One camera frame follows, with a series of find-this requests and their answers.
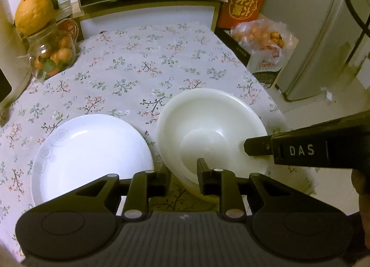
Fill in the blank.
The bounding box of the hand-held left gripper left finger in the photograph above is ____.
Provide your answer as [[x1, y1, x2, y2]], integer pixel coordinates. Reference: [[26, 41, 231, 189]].
[[49, 170, 172, 222]]

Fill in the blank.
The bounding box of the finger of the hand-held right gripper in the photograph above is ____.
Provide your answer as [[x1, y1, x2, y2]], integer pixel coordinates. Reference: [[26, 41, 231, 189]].
[[244, 135, 275, 157]]

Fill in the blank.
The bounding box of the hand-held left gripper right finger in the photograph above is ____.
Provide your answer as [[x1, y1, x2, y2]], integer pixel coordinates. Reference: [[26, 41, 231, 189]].
[[197, 158, 318, 223]]

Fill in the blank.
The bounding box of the cream bowl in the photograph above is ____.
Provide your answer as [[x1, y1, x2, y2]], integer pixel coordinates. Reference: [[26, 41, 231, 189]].
[[156, 88, 269, 202]]

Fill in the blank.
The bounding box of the white plate with swirls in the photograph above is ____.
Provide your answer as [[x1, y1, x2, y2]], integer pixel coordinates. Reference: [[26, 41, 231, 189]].
[[30, 114, 154, 207]]

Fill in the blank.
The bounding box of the person's right forearm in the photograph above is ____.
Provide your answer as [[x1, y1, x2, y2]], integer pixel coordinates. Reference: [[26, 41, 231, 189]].
[[358, 195, 370, 252]]

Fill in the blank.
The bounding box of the person's right hand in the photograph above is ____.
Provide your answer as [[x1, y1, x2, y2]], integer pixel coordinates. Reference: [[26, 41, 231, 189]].
[[350, 167, 370, 197]]

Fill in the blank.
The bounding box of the pale refrigerator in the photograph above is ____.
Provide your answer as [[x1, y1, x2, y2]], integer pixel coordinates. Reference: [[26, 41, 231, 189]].
[[257, 0, 370, 103]]

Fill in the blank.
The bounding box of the plastic bag of pastries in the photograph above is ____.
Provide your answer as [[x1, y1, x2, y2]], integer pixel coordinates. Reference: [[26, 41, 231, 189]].
[[230, 19, 294, 74]]

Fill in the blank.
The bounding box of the floral tablecloth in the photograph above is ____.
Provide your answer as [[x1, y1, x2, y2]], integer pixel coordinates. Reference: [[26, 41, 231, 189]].
[[0, 23, 311, 262]]

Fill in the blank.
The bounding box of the glass jar of tangerines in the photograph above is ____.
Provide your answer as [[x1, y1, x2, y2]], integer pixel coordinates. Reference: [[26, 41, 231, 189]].
[[26, 21, 77, 81]]

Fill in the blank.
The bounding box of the brown sauce jar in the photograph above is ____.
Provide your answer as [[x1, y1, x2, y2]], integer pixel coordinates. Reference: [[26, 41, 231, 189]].
[[56, 19, 80, 42]]

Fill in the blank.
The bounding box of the white air fryer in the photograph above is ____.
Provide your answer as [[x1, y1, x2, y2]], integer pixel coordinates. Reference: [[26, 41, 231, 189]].
[[0, 0, 32, 126]]

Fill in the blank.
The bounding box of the stack of paper cups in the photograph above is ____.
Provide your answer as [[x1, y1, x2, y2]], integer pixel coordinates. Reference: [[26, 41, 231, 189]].
[[55, 0, 73, 22]]

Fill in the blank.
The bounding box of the large leafy orange citrus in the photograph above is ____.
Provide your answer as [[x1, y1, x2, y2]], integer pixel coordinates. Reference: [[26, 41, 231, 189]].
[[15, 0, 60, 36]]

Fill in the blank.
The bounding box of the black braided cable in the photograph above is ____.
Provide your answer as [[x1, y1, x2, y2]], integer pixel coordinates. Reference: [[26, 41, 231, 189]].
[[344, 0, 370, 36]]

